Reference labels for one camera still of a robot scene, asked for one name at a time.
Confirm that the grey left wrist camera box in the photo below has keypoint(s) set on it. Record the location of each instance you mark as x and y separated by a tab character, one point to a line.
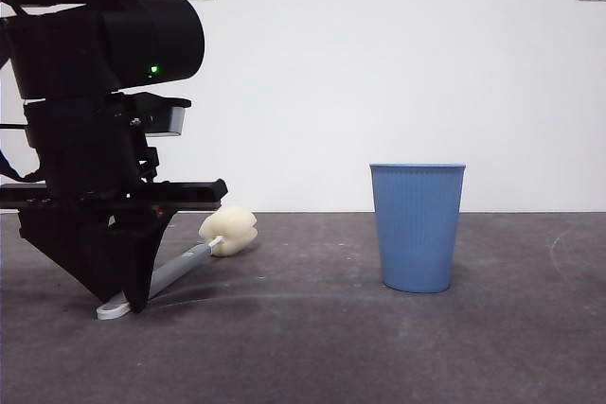
165	120

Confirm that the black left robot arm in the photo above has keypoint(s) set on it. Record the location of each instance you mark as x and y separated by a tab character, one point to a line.
142	35

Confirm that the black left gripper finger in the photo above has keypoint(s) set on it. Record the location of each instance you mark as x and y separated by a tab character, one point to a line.
154	238
71	243

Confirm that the blue ribbed plastic cup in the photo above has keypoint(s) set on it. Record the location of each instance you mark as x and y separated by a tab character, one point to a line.
416	233

